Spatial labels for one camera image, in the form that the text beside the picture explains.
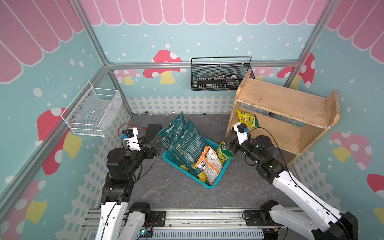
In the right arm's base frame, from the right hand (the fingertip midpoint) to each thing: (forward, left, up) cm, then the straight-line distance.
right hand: (232, 129), depth 71 cm
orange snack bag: (-10, +10, -15) cm, 21 cm away
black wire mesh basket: (+43, +2, +5) cm, 43 cm away
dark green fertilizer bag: (-1, +22, -10) cm, 24 cm away
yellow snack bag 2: (+12, -12, -6) cm, 18 cm away
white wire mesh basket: (+9, +69, +5) cm, 70 cm away
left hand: (-6, +36, +1) cm, 37 cm away
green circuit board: (-38, +43, -33) cm, 66 cm away
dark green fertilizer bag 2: (+4, +31, -5) cm, 31 cm away
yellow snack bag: (-1, +2, -19) cm, 19 cm away
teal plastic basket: (-6, +31, -17) cm, 36 cm away
